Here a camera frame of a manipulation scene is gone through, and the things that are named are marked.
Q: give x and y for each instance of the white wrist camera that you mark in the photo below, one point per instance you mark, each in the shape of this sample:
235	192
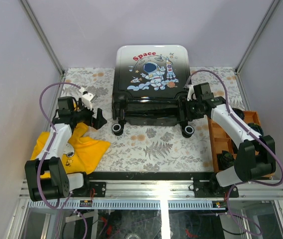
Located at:
190	92
87	98

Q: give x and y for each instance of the dark green rolled item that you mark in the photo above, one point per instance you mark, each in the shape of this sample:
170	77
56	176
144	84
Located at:
225	160

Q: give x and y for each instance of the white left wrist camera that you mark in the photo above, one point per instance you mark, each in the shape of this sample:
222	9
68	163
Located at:
87	98

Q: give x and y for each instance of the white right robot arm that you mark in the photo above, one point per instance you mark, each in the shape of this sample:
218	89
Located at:
204	95

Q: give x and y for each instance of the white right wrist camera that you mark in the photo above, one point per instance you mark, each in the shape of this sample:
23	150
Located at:
190	92

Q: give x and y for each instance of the dark patterned rolled item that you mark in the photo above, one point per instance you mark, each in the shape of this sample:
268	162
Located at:
256	127

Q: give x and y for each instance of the wooden compartment organizer tray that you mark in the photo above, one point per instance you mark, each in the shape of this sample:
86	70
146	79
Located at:
221	144

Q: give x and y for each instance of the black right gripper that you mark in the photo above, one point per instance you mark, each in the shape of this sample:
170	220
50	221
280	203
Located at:
190	116

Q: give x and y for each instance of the black rolled item top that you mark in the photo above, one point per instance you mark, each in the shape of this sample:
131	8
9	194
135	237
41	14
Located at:
239	113

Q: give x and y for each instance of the yellow Snoopy t-shirt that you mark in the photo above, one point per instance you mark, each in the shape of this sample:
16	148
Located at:
78	153

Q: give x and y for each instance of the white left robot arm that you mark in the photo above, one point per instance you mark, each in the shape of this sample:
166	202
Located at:
48	179

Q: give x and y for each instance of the aluminium front rail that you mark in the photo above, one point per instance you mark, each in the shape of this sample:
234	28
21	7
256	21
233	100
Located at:
178	190

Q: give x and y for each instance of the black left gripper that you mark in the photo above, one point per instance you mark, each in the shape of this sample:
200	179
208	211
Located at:
97	122

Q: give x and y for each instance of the black suitcase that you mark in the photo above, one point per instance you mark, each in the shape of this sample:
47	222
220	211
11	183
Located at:
149	89

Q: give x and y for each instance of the floral patterned table cloth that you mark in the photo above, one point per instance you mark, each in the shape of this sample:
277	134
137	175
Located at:
142	148

